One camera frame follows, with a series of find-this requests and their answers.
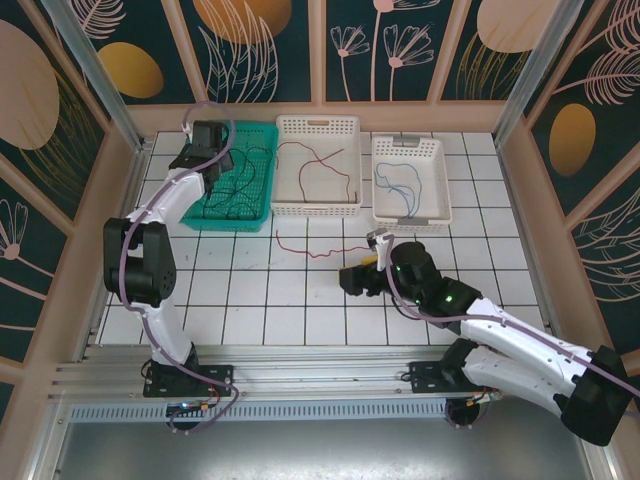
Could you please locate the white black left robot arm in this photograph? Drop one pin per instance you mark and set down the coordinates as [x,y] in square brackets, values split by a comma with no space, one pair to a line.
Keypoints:
[165,330]

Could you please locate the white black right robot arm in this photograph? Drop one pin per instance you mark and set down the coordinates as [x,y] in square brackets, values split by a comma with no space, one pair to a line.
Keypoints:
[520,330]

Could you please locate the teal plastic basket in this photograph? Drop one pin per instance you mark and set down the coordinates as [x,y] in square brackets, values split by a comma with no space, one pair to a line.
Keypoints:
[250,224]

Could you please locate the large white plastic basket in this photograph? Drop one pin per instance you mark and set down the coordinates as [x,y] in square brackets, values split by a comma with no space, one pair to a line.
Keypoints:
[315,210]

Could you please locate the small white plastic basket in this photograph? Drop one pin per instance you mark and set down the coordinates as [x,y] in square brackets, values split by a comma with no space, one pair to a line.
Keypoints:
[440,165]

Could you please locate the grey metal sheet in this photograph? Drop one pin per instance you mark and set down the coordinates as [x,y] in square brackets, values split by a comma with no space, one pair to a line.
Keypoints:
[320,450]

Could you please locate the aluminium front rail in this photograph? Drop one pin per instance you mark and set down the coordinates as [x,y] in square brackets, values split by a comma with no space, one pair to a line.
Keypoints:
[320,372]

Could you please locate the aluminium side rail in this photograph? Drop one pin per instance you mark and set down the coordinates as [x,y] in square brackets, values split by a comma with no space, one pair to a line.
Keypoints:
[124,240]
[525,225]

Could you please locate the aluminium corner post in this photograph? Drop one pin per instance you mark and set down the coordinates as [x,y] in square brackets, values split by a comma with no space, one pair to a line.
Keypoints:
[106,95]
[526,75]

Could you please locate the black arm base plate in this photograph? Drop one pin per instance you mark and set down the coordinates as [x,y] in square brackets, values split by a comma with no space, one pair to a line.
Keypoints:
[420,377]
[222,380]

